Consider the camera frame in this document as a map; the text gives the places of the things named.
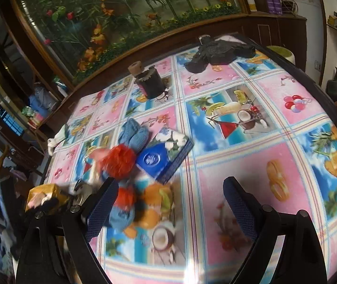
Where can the blue knitted sock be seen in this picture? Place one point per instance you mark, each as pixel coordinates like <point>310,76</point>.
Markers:
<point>141,139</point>
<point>128,131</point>

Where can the green stool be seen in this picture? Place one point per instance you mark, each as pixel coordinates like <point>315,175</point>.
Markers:
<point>280,53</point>

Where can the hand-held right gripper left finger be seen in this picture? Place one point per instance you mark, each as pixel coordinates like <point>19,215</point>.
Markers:
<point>103,210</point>

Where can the blue floral tissue pack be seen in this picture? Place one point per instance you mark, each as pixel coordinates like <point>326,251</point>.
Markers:
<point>156,159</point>

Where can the dark vase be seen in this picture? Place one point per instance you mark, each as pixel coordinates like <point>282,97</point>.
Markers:
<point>335,86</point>

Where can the yellow snack packet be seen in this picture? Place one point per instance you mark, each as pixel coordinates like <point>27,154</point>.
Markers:
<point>43,196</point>

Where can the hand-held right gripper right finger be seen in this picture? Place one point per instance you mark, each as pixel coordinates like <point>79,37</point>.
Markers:
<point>242,210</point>

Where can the artificial plant display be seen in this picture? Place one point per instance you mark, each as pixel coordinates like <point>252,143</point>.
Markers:
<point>121,17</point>

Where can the brown tape roll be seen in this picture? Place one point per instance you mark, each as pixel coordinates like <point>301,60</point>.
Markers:
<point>135,68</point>

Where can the blue bag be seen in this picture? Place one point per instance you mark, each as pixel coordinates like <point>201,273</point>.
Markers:
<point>41,100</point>

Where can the black cloth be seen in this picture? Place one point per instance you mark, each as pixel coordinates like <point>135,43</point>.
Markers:
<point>215,53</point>

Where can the dark wooden cabinet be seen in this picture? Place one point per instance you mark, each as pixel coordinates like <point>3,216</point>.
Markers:
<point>274,29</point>

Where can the white sock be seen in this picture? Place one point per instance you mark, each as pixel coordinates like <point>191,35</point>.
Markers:
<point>55,140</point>

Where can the purple bottle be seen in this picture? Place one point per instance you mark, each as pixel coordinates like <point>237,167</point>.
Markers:
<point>276,2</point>
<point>269,1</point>

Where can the black cylindrical container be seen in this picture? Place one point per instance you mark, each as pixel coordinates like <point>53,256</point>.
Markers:
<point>150,85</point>

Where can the blue knitted hat red pompom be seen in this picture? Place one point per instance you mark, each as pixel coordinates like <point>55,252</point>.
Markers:
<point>122,216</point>

